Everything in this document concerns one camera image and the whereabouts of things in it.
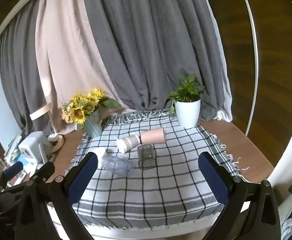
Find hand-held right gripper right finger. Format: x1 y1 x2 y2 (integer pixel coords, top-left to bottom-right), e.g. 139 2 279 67
198 151 283 240

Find white cup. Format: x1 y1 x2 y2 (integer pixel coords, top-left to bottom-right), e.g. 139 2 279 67
93 147 107 168

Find grey transparent square cup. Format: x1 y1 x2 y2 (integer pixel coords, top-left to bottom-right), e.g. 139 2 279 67
137 144 157 171

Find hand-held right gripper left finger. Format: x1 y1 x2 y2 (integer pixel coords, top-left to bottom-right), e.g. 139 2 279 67
16 152 98 240

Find patterned paper cup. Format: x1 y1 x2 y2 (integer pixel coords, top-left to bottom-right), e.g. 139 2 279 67
116 134 141 154

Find white cube power socket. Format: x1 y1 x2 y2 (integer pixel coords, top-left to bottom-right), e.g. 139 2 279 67
18 131 50 166

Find grey checked tablecloth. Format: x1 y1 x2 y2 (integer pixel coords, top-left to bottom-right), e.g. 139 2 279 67
70 109 252 231

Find grey curtain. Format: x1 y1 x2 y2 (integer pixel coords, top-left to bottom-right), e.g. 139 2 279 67
0 0 52 137
81 0 233 122

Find brown wooden wardrobe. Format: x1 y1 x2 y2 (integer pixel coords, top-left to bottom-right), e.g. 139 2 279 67
198 0 292 137

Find blue ribbed vase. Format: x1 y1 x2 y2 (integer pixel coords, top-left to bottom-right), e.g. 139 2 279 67
82 110 104 139

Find clear plastic cup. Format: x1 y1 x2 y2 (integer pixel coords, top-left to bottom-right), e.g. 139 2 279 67
100 154 134 176

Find green plant in white pot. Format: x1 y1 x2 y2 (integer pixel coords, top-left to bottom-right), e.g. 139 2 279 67
167 73 206 128

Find sunflower bouquet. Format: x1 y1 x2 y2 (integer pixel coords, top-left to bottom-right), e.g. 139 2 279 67
61 87 121 131

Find pink curtain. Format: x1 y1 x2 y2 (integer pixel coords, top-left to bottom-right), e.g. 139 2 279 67
36 0 134 136

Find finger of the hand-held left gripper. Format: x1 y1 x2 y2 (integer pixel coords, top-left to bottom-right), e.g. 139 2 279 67
2 161 25 181
28 160 56 183

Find pink cup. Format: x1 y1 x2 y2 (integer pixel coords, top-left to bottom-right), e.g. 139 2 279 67
140 127 166 145

